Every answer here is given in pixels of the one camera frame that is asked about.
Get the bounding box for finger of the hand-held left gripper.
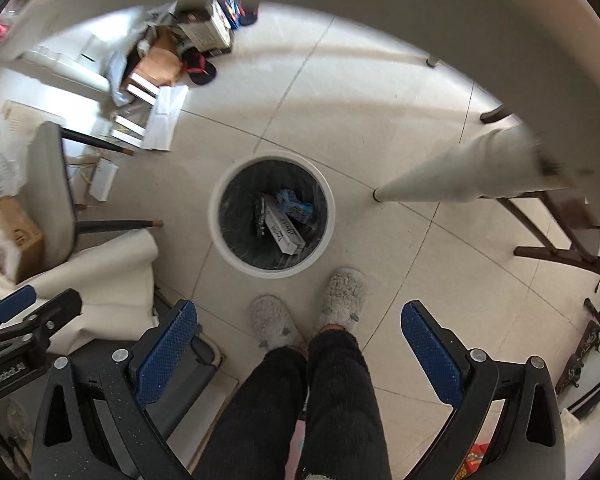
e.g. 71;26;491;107
0;285;37;333
0;289;84;357

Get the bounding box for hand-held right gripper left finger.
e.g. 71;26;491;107
30;299;216;480

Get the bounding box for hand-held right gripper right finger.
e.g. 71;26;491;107
400;300;567;480

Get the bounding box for white round waste bin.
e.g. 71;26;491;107
208;151;337;279

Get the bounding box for cream cloth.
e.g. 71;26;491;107
0;231;161;357

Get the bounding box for brown cardboard box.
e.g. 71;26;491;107
0;195;46;286

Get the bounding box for person's right leg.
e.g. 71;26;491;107
300;327;394;480

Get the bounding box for person's leg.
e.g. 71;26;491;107
300;327;394;480
194;345;309;480

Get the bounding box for person's left leg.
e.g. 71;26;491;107
194;345;309;480

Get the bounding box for grey fluffy slipper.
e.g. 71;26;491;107
314;267;369;333
250;295;307;353

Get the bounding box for grey chair with black legs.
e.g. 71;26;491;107
27;121;164;262

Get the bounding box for colourful snack packets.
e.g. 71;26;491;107
454;442;497;480

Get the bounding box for flat white box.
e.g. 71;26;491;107
88;157;119;202

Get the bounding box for carved brown wooden board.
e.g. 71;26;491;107
555;320;600;397

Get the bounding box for dark wooden chair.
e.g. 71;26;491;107
480;105;600;282

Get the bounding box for small black box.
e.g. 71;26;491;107
252;195;269;239

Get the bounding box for white plush cushion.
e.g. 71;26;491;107
560;407;589;480

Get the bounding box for long white carton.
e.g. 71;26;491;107
261;194;307;256

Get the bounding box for black bin liner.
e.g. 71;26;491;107
219;161;329;267

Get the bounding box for beige flat board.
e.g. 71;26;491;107
2;100;67;137

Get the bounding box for blue crumpled packet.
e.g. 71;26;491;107
275;189;315;225

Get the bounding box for white folded envelope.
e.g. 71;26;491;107
142;85;190;152

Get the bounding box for brown paper bag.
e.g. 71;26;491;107
130;30;187;87

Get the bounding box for black and red slippers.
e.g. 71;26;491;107
180;50;217;86

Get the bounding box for white carton box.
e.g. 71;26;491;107
180;0;234;57

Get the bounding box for white table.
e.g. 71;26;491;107
7;0;600;241

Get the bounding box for blue and red shoes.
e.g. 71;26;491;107
217;0;259;29

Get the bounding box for dark grey plastic frame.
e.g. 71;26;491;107
142;332;227;442

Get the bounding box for yellow string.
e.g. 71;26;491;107
64;154;102;212

